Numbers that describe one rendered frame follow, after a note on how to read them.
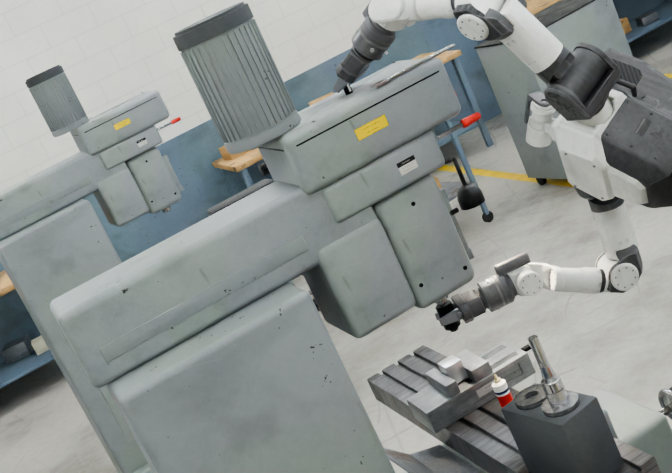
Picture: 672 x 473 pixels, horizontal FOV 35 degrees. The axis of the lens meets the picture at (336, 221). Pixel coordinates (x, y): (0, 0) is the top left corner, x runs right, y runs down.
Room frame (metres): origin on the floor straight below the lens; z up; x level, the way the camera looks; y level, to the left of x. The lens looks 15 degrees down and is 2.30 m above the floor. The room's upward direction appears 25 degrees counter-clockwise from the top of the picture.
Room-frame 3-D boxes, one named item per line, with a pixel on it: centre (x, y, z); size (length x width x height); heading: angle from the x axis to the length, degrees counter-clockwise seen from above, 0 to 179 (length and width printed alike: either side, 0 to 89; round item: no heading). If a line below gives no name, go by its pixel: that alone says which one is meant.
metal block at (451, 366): (2.86, -0.12, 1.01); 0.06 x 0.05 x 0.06; 14
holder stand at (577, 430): (2.29, -0.27, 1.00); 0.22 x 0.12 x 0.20; 26
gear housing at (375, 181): (2.70, -0.13, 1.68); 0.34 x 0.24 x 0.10; 106
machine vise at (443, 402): (2.86, -0.15, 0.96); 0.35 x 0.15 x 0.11; 104
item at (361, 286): (2.66, 0.02, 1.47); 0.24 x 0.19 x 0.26; 16
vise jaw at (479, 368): (2.87, -0.18, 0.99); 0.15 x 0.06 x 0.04; 14
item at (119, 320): (2.57, 0.31, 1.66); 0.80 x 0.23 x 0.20; 106
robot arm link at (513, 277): (2.71, -0.37, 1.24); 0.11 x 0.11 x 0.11; 1
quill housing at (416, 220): (2.71, -0.16, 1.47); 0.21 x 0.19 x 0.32; 16
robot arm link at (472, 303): (2.71, -0.26, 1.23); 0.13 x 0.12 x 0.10; 1
